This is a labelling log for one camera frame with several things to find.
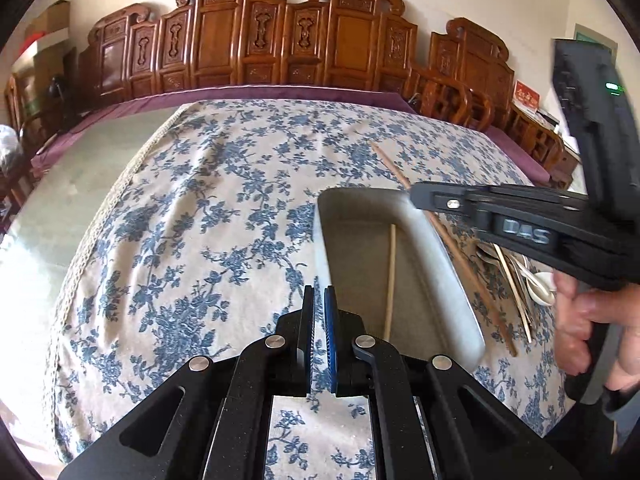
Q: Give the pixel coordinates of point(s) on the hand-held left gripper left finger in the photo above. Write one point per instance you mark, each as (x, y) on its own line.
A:
(309, 340)

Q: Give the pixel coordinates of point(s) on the carved wooden chair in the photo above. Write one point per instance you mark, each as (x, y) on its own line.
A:
(537, 140)
(445, 97)

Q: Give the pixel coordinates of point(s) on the stack of cardboard boxes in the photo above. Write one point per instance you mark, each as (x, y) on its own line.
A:
(47, 27)

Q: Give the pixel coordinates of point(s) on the light wooden chopstick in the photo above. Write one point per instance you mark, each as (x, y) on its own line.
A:
(390, 280)
(515, 295)

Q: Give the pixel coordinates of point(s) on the red box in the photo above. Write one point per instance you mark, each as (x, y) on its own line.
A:
(526, 95)

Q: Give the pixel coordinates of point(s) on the white plastic spoon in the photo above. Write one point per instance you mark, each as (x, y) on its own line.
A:
(544, 287)

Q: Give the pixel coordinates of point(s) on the green wall frame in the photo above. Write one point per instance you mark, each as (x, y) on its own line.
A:
(592, 35)

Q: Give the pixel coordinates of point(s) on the brown wooden chopstick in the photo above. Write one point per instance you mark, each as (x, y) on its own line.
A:
(472, 272)

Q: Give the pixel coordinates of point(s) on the metal spoon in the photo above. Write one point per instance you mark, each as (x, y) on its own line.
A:
(486, 256)

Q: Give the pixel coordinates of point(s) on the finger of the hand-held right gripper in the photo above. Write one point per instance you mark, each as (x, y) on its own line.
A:
(445, 199)

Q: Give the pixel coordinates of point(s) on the white plastic bag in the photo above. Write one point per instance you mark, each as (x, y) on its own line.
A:
(10, 147)

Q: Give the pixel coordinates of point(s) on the black desk lamp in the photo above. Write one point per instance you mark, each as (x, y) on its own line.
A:
(57, 87)

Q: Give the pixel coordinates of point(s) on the blue floral tablecloth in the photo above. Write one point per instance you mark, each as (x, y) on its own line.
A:
(200, 210)

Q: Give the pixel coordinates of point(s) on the purple table cloth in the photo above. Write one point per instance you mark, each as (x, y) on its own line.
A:
(150, 100)

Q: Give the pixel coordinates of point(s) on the person's right hand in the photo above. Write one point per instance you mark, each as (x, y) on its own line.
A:
(572, 320)

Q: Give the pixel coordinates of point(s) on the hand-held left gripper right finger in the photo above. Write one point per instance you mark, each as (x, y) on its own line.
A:
(330, 340)

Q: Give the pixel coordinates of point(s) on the grey rectangular tray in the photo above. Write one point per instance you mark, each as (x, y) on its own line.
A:
(360, 245)

